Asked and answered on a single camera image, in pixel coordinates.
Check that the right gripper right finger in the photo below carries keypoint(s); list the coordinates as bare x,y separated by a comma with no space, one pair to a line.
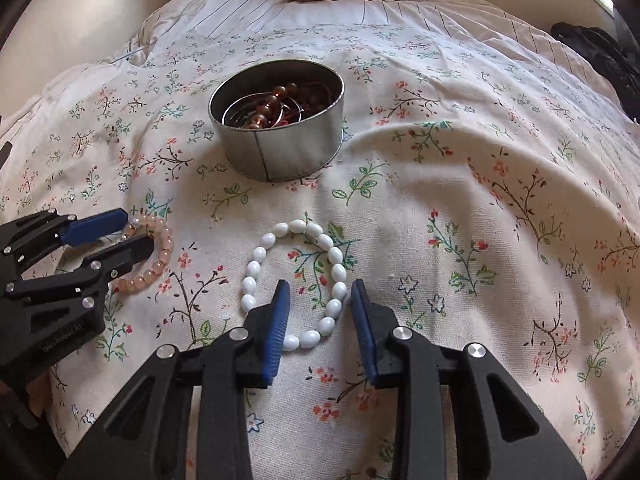
500,432

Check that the floral bed sheet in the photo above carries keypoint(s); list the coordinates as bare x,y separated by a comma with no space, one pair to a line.
480,194

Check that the white striped duvet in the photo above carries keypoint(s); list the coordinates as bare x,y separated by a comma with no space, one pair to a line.
214,18

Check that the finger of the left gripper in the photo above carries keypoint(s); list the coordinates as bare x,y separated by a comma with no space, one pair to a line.
88,230
119,259

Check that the round silver metal tin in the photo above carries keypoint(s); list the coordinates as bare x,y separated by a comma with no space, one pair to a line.
280,120

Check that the black jacket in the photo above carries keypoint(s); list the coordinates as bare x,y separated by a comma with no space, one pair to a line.
607,58

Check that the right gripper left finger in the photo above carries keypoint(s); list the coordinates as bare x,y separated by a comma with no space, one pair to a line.
177,397

